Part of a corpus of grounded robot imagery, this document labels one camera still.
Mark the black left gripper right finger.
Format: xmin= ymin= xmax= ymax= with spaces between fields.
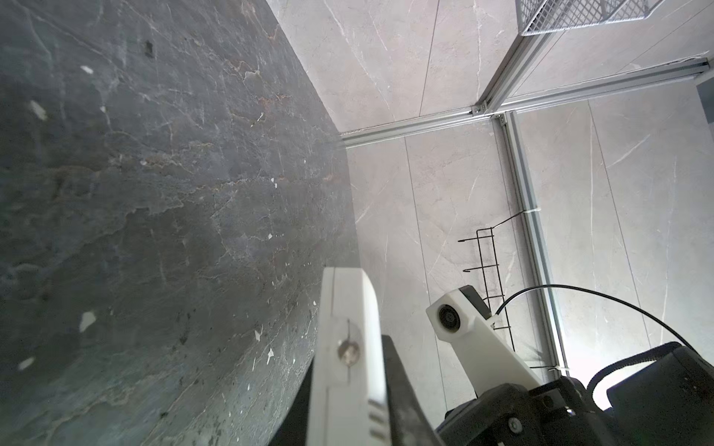
xmin=381 ymin=334 xmax=444 ymax=446

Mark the white remote control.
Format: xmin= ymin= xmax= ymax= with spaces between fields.
xmin=307 ymin=268 xmax=392 ymax=445

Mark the black wire hook rack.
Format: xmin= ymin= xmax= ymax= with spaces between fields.
xmin=457 ymin=211 xmax=541 ymax=361

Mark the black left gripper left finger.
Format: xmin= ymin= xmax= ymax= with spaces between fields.
xmin=268 ymin=363 xmax=312 ymax=446

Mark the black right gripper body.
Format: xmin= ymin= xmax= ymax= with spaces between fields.
xmin=436 ymin=377 xmax=614 ymax=445

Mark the thin black right cable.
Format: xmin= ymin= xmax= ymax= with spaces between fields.
xmin=493 ymin=283 xmax=698 ymax=352

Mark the white wire mesh basket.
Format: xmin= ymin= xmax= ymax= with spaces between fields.
xmin=515 ymin=0 xmax=663 ymax=36

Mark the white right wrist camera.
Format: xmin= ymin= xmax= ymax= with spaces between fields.
xmin=426 ymin=284 xmax=544 ymax=397

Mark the aluminium frame profile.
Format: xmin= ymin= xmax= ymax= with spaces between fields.
xmin=339 ymin=32 xmax=714 ymax=386

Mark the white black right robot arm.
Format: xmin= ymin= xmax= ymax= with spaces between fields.
xmin=436 ymin=342 xmax=713 ymax=445

